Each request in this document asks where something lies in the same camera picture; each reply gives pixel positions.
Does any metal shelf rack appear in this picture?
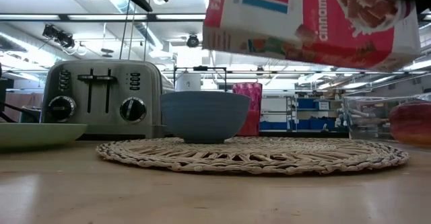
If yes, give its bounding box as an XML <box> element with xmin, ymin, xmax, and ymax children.
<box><xmin>286</xmin><ymin>95</ymin><xmax>343</xmax><ymax>133</ymax></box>

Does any pale green plate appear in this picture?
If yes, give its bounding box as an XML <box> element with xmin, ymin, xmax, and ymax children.
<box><xmin>0</xmin><ymin>122</ymin><xmax>88</xmax><ymax>148</ymax></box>

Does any dark waste bin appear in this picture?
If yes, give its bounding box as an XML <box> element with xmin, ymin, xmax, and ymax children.
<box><xmin>20</xmin><ymin>106</ymin><xmax>42</xmax><ymax>123</ymax></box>

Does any pink faceted cup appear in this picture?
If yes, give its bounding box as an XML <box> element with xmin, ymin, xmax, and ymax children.
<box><xmin>231</xmin><ymin>81</ymin><xmax>263</xmax><ymax>137</ymax></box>

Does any round woven placemat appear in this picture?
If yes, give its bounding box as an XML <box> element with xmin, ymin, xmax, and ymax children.
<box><xmin>96</xmin><ymin>136</ymin><xmax>410</xmax><ymax>176</ymax></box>

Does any round black ceiling camera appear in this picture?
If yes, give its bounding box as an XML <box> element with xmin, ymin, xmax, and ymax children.
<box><xmin>186</xmin><ymin>33</ymin><xmax>200</xmax><ymax>48</ymax></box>

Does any black overhead light bar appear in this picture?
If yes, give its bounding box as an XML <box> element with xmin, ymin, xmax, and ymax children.
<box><xmin>0</xmin><ymin>12</ymin><xmax>207</xmax><ymax>23</ymax></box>

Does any red apple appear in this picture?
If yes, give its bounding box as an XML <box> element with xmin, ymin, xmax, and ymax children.
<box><xmin>389</xmin><ymin>102</ymin><xmax>431</xmax><ymax>147</ymax></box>

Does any stainless steel toaster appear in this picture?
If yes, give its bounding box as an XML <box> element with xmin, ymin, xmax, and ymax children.
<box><xmin>40</xmin><ymin>59</ymin><xmax>176</xmax><ymax>139</ymax></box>

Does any red white cereal box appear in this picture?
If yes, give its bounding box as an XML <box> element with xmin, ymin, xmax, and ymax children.
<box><xmin>201</xmin><ymin>0</ymin><xmax>422</xmax><ymax>73</ymax></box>

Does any silver ventilation duct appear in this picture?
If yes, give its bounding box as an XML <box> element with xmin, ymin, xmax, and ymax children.
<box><xmin>107</xmin><ymin>0</ymin><xmax>164</xmax><ymax>50</ymax></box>

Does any blue-grey bowl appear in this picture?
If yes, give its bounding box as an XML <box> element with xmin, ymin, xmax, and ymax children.
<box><xmin>160</xmin><ymin>91</ymin><xmax>252</xmax><ymax>145</ymax></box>

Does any blue storage bin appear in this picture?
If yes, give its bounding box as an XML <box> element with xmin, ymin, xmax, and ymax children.
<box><xmin>296</xmin><ymin>98</ymin><xmax>317</xmax><ymax>110</ymax></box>
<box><xmin>259</xmin><ymin>120</ymin><xmax>289</xmax><ymax>131</ymax></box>
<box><xmin>296</xmin><ymin>118</ymin><xmax>336</xmax><ymax>131</ymax></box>

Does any clear plastic container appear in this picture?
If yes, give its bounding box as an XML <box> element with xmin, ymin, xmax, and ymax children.
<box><xmin>342</xmin><ymin>92</ymin><xmax>431</xmax><ymax>143</ymax></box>

